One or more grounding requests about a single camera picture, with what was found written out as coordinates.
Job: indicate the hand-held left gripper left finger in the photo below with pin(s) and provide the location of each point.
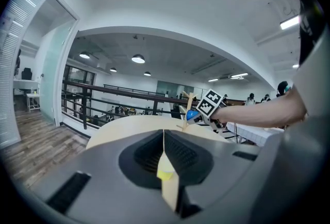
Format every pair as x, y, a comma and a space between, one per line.
103, 166

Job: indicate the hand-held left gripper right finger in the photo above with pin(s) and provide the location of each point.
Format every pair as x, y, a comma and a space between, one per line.
227, 166

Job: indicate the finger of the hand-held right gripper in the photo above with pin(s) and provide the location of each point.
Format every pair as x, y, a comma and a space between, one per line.
198, 119

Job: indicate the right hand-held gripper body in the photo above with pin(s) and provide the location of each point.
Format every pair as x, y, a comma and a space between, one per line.
207, 105

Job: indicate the blue cup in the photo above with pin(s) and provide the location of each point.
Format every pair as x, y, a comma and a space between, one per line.
191, 115

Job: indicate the wooden cup stand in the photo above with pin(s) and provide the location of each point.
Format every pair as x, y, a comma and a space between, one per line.
189, 104

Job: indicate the yellow cup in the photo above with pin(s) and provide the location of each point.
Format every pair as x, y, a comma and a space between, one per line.
166, 170

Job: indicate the person's right forearm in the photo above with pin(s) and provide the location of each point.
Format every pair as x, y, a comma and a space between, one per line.
257, 112

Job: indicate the linear ceiling light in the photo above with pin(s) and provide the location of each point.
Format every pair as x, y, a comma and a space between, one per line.
295, 65
290, 22
213, 80
239, 76

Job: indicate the white checked cloth table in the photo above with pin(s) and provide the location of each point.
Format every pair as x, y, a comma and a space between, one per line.
252, 132

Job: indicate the small pendant lamp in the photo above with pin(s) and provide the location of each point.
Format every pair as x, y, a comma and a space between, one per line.
113, 69
147, 73

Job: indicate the black balcony railing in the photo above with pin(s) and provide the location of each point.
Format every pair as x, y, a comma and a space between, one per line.
134, 90

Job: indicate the large pendant lamp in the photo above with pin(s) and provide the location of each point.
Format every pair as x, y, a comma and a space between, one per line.
138, 58
84, 55

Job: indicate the small white shelf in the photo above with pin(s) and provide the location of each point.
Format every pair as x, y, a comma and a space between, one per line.
33, 100

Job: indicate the frosted glass partition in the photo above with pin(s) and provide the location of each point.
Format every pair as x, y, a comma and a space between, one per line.
55, 76

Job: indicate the black office chair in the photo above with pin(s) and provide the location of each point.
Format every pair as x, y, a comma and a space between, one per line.
27, 73

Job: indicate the person's black shirt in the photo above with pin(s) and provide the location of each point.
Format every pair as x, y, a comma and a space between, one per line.
308, 24

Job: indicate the white slatted panel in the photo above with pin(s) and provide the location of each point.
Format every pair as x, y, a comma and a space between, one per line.
13, 63

